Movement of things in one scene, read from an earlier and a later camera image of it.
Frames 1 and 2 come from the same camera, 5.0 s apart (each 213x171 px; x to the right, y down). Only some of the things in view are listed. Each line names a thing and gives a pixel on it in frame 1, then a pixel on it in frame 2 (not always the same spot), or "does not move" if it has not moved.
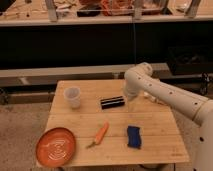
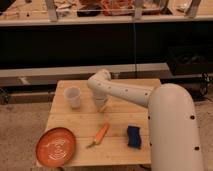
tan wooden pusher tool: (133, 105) -> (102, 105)
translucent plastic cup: (73, 95) does not move
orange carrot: (100, 134) does not move
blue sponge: (134, 139) does not move
